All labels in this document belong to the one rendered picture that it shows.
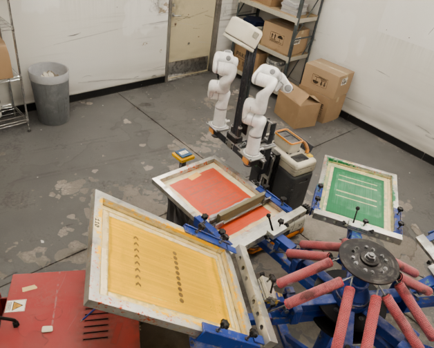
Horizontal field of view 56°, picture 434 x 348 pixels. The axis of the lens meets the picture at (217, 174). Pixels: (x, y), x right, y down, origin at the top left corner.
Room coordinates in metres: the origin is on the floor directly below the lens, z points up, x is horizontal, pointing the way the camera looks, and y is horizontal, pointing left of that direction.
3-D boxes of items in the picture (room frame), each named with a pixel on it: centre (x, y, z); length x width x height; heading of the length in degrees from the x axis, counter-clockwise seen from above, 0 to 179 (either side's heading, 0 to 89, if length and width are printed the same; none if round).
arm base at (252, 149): (2.56, -0.24, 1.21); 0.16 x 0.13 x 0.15; 129
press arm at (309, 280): (1.89, -0.36, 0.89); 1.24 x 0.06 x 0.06; 46
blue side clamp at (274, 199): (2.23, -0.41, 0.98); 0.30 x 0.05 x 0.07; 46
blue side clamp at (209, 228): (1.83, -0.03, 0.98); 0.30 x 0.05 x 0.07; 46
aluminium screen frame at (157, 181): (2.19, -0.04, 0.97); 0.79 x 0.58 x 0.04; 46
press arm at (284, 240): (1.81, -0.45, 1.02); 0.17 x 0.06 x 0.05; 46
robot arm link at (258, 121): (2.55, -0.22, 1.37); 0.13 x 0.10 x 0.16; 70
